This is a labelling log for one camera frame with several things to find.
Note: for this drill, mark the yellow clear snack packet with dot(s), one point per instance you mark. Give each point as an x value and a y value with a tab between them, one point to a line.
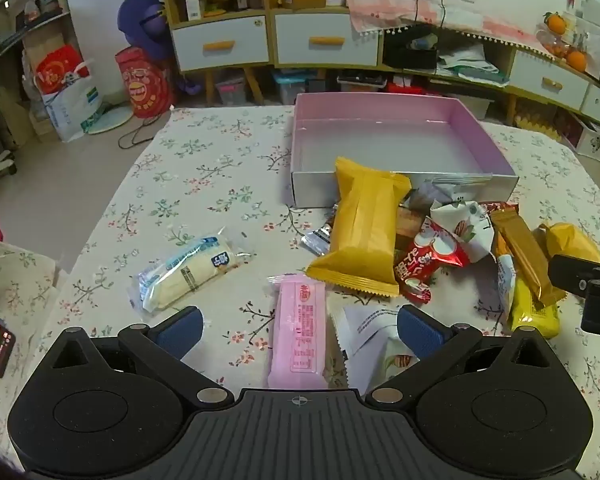
530	315

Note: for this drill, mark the purple hat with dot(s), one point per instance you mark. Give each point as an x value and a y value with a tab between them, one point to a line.
140	20

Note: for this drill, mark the red white snack packet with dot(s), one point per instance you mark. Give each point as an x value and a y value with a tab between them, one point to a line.
425	260

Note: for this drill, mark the white floral storage box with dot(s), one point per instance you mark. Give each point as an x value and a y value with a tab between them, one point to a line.
595	145

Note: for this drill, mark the pink lid storage box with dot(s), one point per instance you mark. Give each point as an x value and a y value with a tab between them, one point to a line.
230	92

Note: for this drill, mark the low wooden cabinet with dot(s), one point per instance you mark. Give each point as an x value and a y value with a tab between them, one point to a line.
272	40

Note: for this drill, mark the white purple snack packet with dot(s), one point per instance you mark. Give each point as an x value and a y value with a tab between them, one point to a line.
450	190

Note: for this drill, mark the red cardboard box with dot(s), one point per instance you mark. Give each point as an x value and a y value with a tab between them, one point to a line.
405	89

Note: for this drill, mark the green yellow toy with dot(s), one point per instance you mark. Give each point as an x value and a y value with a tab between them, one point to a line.
217	11

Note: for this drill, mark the white nut-print snack packet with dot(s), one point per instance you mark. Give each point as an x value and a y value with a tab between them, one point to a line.
370	330

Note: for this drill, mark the clear cream bread packet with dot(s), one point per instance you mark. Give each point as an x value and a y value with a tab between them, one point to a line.
190	272

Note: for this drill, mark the pink patterned table runner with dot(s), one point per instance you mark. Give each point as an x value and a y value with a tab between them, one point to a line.
380	10

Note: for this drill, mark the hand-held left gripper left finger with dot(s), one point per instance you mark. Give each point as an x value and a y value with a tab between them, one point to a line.
180	332

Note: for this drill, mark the floral fabric cushion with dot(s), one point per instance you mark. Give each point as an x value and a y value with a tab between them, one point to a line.
20	280

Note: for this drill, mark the dark red snack packet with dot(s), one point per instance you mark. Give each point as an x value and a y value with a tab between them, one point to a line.
500	206

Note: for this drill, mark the white blue snack packet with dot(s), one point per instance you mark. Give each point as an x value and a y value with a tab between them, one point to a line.
505	280

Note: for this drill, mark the pink wafer packet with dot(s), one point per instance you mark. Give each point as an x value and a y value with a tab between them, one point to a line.
300	330

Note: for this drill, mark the gold brown bar packet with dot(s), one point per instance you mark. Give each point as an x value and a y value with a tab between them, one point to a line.
525	255

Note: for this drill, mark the blue lid storage box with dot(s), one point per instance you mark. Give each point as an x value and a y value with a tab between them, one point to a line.
292	87

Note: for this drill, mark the small white carton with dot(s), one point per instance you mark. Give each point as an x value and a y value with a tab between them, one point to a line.
195	5

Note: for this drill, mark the white paper box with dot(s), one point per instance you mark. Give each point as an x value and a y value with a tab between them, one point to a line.
592	40

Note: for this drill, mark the pink cardboard box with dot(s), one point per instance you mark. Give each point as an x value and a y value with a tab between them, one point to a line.
380	150

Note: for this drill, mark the black bag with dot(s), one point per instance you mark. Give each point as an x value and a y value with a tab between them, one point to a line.
405	60

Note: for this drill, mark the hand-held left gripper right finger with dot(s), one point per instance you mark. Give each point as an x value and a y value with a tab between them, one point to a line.
420	332

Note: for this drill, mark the floral tablecloth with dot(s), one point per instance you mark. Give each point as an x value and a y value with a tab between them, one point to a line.
205	170

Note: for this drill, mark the long wooden tv cabinet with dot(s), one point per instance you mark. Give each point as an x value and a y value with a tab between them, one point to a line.
480	82

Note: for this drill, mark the wooden bookshelf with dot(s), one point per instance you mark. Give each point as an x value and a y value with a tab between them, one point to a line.
40	22

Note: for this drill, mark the red gift bag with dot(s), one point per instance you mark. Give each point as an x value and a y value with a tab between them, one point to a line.
55	67

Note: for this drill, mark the white round floor base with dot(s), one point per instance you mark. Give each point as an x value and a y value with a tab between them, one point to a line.
112	120

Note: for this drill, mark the white plastic shopping bag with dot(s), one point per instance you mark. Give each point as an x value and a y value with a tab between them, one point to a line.
70	115

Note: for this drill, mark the brown snack packet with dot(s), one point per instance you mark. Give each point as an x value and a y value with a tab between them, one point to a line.
410	222

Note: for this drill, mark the orange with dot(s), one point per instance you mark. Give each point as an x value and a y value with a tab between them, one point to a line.
576	60
556	23

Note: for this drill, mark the stack of white green bags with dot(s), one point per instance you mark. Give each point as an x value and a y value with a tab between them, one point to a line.
465	62

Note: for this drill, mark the silver snack packet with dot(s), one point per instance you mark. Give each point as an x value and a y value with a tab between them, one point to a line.
317	240

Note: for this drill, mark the yellow egg tray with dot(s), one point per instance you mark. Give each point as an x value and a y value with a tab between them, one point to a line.
535	125

